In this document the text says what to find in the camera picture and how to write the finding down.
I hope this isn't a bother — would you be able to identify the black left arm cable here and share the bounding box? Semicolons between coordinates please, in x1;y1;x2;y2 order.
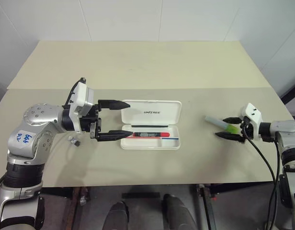
65;77;88;107

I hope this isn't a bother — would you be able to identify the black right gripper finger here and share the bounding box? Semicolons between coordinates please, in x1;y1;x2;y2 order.
215;131;245;143
222;117;244;125

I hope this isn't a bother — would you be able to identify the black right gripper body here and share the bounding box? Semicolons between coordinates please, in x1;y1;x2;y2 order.
238;115;255;144

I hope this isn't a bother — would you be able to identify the black flat bar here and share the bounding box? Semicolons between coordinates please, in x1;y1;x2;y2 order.
121;192;161;199

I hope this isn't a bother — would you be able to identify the white hard pencil case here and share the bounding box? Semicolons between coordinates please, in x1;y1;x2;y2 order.
120;99;182;150

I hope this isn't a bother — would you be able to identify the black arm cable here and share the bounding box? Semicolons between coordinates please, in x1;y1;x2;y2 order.
240;121;283;230
65;77;88;107

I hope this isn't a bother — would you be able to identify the small black and silver object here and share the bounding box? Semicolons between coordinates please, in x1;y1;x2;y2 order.
68;136;81;147

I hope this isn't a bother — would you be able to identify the dark rounded shape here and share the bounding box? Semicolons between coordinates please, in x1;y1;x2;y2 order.
103;201;132;230
162;193;199;230

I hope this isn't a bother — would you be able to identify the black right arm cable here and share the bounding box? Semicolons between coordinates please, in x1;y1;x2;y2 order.
240;121;283;230

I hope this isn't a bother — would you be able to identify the red marker with black cap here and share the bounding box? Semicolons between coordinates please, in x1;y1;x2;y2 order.
131;131;171;139

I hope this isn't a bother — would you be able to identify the rusty brown table leg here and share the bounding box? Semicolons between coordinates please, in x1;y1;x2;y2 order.
65;186;91;230

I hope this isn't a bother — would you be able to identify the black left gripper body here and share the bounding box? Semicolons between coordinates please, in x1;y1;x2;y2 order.
78;100;102;140

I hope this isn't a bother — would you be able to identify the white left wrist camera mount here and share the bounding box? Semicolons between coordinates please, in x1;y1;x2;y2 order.
65;82;94;133

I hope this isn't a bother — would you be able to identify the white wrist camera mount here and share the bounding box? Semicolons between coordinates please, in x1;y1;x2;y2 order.
240;103;263;141
65;82;94;133

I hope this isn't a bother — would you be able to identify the black metal frame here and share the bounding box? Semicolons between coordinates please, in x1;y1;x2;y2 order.
280;78;295;106

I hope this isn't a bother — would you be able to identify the dark metal table leg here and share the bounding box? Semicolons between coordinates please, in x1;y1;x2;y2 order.
196;184;221;230

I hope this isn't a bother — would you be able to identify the white label with blue writing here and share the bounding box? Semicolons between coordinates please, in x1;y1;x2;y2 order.
14;130;35;147

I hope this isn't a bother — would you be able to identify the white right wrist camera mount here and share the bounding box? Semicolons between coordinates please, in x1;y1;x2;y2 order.
240;103;263;141

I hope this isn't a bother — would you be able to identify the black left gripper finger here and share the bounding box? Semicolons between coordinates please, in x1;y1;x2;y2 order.
98;98;131;111
96;130;134;143

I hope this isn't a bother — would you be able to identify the green marker with grey cap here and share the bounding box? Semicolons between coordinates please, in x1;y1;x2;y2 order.
204;115;240;134

